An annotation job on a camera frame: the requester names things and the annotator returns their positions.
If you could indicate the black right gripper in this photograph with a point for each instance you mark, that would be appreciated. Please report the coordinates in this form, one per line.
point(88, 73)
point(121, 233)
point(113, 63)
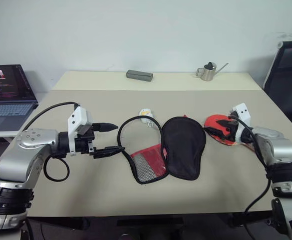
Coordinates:
point(231, 131)

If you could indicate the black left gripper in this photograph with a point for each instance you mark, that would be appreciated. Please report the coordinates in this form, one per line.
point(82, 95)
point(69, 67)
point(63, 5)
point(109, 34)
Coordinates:
point(84, 145)

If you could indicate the red table tennis paddle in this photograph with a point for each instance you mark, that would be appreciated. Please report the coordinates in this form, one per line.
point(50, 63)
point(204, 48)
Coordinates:
point(211, 121)

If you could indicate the red black paddle case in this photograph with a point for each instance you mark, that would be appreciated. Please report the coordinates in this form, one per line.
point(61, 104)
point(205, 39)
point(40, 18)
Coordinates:
point(183, 150)

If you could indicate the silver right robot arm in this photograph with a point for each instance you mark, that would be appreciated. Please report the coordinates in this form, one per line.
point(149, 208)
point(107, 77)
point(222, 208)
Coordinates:
point(283, 152)

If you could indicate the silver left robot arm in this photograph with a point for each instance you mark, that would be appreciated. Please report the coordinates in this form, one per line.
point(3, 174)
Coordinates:
point(23, 152)

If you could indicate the small metal watering can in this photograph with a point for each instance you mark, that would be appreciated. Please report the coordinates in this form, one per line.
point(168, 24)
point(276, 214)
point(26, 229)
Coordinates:
point(208, 73)

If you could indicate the grey rectangular box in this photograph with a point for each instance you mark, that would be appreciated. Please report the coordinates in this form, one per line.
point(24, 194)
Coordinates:
point(138, 75)

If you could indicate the black office chair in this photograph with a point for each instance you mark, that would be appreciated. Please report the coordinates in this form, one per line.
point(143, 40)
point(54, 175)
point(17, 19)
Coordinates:
point(288, 75)

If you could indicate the open laptop computer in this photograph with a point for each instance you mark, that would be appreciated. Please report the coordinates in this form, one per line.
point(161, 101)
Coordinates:
point(6, 85)

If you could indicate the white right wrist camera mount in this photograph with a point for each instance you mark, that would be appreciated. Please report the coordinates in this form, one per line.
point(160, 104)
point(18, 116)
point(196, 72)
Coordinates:
point(243, 111)

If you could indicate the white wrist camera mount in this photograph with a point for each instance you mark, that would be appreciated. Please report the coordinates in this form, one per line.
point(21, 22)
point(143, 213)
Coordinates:
point(243, 111)
point(78, 116)

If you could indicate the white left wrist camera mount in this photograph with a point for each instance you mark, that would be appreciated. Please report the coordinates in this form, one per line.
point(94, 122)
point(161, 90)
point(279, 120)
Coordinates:
point(78, 116)

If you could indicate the black table frame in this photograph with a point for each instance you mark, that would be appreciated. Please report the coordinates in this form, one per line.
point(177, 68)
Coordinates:
point(149, 222)

